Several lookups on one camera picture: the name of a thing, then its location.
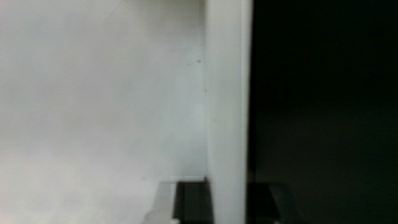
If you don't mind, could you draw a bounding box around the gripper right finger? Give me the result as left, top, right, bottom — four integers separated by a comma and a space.
247, 183, 305, 224

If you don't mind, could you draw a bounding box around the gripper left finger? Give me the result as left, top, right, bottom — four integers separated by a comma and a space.
154, 180, 211, 224

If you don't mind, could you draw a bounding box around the white square tabletop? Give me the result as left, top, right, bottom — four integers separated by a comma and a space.
0, 0, 252, 224

